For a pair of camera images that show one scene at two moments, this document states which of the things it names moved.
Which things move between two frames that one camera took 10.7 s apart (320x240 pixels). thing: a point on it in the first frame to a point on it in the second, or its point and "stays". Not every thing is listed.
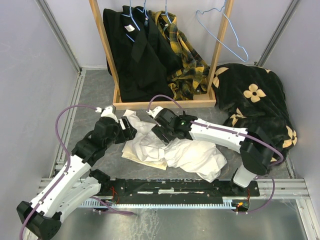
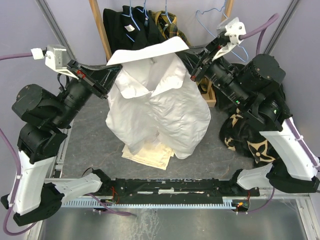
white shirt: x=203 y=158 to x=154 y=98
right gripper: x=159 y=130 to x=197 y=58
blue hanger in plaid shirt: x=166 y=13 stays
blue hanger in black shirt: x=144 y=10 stays
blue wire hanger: x=223 y=10 stays
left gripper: x=127 y=133 to x=100 y=80
